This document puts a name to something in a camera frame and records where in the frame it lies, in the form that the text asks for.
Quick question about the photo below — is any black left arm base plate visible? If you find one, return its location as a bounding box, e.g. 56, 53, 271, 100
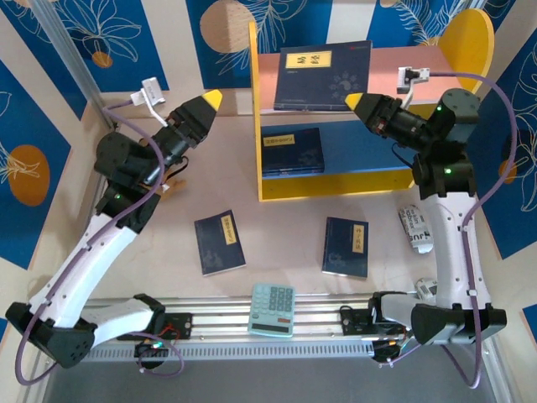
161, 312, 194, 340

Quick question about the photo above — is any crumpled white printed tube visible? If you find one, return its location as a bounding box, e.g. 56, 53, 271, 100
397, 201, 434, 256

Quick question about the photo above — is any grey slotted cable duct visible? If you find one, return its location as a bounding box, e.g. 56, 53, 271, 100
83, 343, 377, 363

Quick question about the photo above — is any yellow pink blue shelf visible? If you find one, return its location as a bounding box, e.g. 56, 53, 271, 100
248, 8, 496, 202

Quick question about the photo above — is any black controller board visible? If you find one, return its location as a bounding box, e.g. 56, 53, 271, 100
133, 338, 169, 370
371, 338, 406, 365

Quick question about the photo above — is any light blue calculator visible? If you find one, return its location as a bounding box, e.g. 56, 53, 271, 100
246, 281, 297, 338

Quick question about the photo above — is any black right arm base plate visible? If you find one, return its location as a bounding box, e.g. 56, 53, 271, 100
340, 307, 378, 337

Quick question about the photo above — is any aluminium frame post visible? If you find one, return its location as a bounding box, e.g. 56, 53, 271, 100
31, 0, 117, 131

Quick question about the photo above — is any navy book yellow label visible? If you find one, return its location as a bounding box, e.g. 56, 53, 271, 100
262, 165, 326, 176

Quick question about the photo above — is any aluminium rail base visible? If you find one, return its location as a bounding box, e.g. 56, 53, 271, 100
83, 295, 414, 348

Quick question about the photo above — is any large blue book yellow label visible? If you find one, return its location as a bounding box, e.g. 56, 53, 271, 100
273, 40, 373, 113

